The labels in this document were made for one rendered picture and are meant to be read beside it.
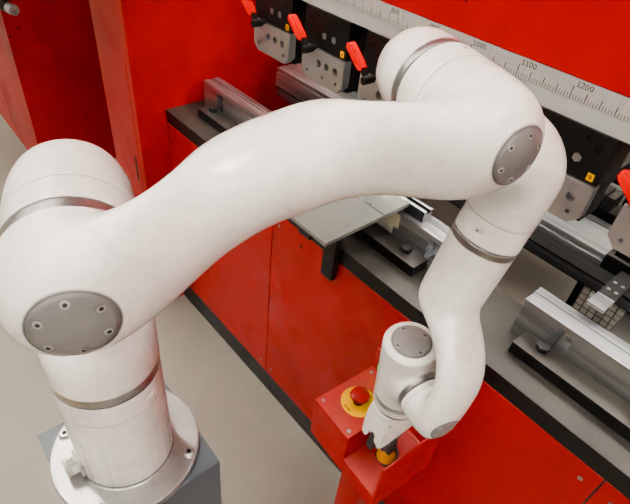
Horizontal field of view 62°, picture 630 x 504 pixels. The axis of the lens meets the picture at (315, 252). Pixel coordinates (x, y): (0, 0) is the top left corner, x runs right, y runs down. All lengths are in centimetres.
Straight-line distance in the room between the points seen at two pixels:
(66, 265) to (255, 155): 17
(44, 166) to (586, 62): 76
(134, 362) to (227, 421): 141
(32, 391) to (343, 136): 186
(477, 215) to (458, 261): 7
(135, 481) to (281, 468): 117
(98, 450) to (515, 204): 56
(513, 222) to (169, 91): 140
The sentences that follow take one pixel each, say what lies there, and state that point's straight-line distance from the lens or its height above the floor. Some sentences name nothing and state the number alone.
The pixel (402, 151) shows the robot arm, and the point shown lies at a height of 147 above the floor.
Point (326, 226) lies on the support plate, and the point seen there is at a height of 100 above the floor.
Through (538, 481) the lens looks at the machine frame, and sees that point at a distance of 123.
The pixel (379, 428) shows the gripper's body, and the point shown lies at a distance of 94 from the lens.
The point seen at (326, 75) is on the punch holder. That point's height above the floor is 120.
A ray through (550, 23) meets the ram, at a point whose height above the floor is 146.
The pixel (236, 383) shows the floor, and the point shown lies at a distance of 207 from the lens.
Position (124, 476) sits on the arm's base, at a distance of 74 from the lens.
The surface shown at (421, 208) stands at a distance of 125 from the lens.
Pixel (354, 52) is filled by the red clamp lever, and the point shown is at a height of 130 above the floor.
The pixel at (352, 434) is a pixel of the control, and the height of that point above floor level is 78.
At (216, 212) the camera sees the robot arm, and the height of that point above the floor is 142.
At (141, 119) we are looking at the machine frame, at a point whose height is 86.
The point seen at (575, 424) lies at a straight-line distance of 111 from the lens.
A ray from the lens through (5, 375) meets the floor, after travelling 228.
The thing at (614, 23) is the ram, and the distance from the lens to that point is 92.
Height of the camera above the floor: 169
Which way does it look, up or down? 40 degrees down
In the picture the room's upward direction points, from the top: 7 degrees clockwise
